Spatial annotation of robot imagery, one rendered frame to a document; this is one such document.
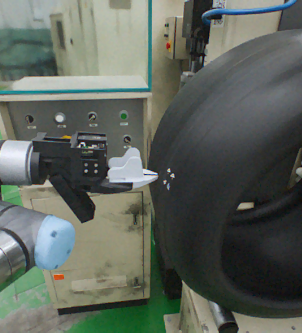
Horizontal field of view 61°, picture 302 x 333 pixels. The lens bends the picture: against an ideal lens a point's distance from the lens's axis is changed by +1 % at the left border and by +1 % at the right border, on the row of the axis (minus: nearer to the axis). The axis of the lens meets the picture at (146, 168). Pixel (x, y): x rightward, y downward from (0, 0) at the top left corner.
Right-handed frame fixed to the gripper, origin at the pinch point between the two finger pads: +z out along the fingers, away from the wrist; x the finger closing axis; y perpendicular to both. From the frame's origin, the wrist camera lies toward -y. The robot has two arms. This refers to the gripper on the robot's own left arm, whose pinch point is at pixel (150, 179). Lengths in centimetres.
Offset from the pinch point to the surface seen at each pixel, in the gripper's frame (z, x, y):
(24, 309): -51, 60, -130
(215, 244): 9.4, -12.3, -4.0
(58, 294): -30, 52, -106
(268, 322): 35, -5, -38
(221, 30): 18.3, 29.0, 26.4
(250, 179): 11.3, -12.3, 8.0
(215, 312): 17.8, -7.7, -29.5
